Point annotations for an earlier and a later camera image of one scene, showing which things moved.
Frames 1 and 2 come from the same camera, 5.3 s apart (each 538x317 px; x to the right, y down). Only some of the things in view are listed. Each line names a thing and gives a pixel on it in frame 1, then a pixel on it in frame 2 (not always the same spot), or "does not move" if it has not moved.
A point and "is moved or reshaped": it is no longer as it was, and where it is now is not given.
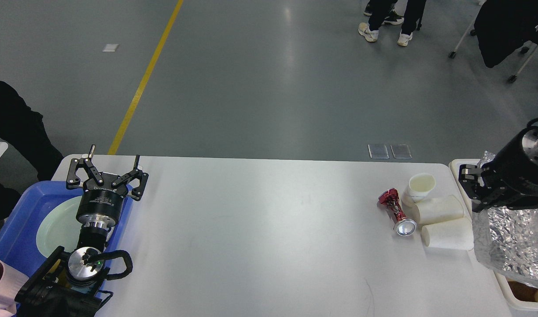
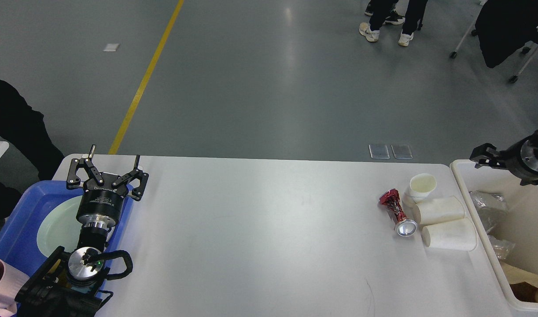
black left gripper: [99, 207] does not move
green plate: [59, 226] does not move
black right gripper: [518, 176] → [529, 158]
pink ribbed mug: [4, 282] does not move
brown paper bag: [525, 292] is moved or reshaped
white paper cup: [435, 209] does not move
